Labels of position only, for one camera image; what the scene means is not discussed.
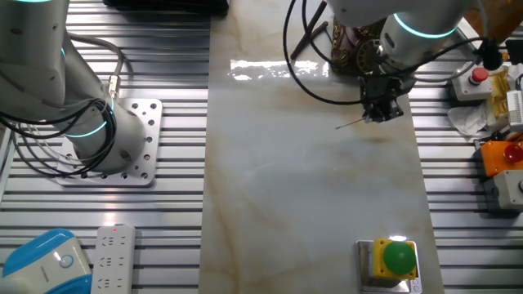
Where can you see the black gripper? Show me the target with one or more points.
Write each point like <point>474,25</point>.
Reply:
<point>386,93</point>

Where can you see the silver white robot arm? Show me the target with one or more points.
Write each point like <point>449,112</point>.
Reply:
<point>41,73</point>

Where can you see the brown gold rotary phone base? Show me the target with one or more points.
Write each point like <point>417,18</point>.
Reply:
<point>347,49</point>

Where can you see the white box red button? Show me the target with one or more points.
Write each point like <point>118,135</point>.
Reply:
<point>470,87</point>

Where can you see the white crumpled tissue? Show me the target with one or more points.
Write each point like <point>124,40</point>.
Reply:
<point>474,120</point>

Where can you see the yellow plastic bag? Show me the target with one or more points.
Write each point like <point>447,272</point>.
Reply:
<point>499,90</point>

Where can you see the orange emergency stop box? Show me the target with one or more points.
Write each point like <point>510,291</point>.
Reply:
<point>494,157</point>

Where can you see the black foam microphone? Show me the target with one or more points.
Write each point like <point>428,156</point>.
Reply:
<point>489,55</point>

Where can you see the green button yellow box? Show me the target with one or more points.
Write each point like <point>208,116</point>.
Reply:
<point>398,259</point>

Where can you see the grey box red button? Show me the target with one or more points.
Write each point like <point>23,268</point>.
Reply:
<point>506,190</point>

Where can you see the orange brown bag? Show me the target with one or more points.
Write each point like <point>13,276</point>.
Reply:
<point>498,18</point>

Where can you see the silver robot mounting plate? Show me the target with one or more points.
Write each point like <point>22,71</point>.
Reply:
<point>151,143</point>

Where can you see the white power strip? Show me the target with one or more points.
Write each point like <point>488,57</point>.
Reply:
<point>113,261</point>

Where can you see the blue white round device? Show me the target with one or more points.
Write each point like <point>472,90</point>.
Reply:
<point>41,265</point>

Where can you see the ribbed silver camera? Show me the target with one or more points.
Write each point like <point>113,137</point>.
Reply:
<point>515,110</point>

